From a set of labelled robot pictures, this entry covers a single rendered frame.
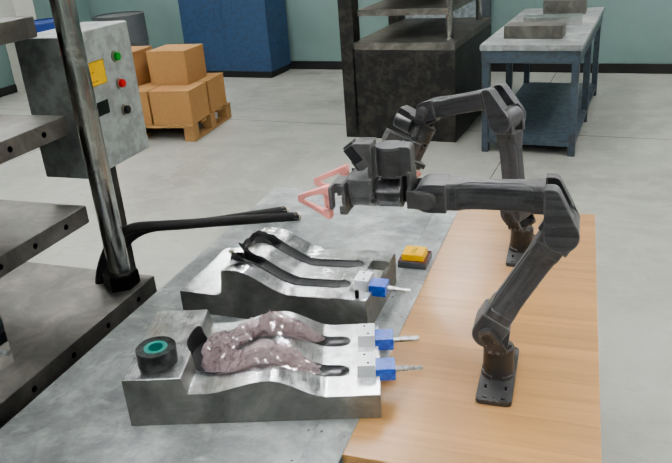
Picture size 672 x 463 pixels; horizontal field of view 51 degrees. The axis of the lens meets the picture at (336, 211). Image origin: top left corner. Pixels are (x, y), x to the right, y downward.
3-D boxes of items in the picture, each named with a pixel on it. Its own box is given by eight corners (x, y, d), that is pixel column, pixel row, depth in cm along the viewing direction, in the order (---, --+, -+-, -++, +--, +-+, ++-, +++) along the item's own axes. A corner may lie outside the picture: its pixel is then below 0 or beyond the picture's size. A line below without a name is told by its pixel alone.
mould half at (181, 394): (379, 343, 162) (376, 301, 157) (381, 417, 138) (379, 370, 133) (165, 352, 165) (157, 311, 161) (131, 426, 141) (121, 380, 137)
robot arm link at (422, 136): (403, 136, 210) (413, 115, 208) (412, 138, 215) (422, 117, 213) (421, 147, 207) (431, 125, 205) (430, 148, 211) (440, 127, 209)
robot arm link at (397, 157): (369, 151, 132) (432, 152, 128) (380, 138, 139) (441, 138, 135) (373, 208, 136) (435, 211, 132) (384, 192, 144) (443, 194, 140)
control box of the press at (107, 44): (205, 418, 267) (135, 19, 210) (162, 474, 241) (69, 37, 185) (155, 409, 274) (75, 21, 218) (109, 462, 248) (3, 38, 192)
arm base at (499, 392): (475, 369, 137) (511, 374, 135) (487, 316, 154) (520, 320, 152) (474, 403, 140) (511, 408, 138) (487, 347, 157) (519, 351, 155)
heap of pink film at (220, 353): (325, 331, 157) (323, 301, 154) (321, 380, 141) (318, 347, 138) (211, 336, 159) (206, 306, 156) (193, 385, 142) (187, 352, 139)
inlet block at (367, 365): (422, 371, 146) (421, 349, 144) (423, 386, 141) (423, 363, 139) (358, 373, 147) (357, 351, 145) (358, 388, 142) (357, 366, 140)
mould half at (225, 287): (396, 282, 188) (394, 236, 183) (368, 334, 165) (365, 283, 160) (229, 265, 204) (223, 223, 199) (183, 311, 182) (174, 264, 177)
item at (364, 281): (413, 295, 168) (412, 275, 166) (408, 305, 164) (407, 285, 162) (360, 289, 173) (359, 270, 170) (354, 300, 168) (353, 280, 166)
